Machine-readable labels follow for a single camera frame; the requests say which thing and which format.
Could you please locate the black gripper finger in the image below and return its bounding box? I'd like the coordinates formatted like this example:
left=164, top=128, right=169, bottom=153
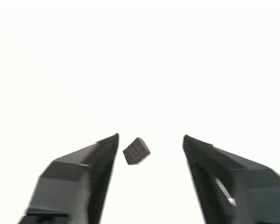
left=17, top=133, right=120, bottom=224
left=182, top=134, right=280, bottom=224

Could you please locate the black foam box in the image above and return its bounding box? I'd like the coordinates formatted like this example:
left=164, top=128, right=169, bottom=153
left=122, top=137, right=151, bottom=166

